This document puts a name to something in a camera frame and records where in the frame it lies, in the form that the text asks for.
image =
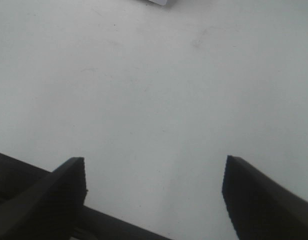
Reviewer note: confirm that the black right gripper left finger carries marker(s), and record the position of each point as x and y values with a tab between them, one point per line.
49	209

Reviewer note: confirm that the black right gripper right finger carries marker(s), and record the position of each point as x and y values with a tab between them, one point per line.
258	207

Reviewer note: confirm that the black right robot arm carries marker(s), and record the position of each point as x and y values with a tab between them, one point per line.
17	176

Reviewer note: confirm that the white microwave oven body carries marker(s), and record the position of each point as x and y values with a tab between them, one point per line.
162	2

